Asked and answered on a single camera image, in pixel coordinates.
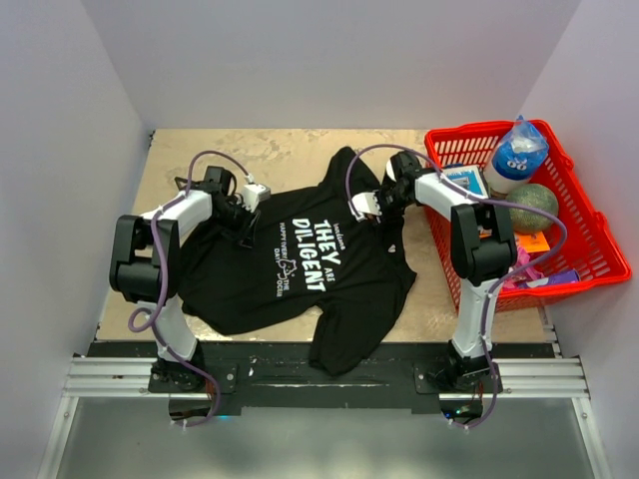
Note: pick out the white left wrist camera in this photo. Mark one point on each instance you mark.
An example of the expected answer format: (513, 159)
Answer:
(254, 193)

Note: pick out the red plastic basket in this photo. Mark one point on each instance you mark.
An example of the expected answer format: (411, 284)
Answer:
(590, 248)

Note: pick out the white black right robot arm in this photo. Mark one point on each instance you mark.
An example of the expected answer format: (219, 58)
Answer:
(482, 251)

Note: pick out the pink plastic toy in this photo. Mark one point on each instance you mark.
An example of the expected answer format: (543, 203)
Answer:
(521, 271)

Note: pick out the aluminium rail frame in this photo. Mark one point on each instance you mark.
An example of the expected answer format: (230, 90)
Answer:
(123, 369)

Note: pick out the blue white box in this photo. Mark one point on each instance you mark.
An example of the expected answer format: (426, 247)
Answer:
(467, 180)

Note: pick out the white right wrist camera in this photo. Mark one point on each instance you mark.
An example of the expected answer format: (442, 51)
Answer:
(365, 208)

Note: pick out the black square frame stand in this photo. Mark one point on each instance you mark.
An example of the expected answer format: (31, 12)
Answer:
(182, 183)

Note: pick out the orange card packet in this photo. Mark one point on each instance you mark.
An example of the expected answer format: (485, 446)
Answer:
(533, 243)

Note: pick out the black printed t-shirt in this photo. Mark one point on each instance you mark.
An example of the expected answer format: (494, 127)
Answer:
(309, 251)

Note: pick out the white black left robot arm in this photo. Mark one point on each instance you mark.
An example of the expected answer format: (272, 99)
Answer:
(145, 265)

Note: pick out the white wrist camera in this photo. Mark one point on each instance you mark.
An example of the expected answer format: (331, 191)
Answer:
(365, 208)
(254, 193)

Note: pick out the black mounting base plate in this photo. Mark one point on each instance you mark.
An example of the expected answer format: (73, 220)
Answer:
(278, 374)

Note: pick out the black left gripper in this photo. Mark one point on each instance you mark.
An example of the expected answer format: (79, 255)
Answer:
(248, 227)

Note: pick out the green melon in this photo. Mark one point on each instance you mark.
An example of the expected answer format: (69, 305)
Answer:
(534, 198)

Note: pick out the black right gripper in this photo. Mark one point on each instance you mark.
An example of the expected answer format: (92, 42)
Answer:
(386, 217)

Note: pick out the purple tube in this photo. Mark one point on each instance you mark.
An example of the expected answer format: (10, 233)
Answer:
(558, 278)

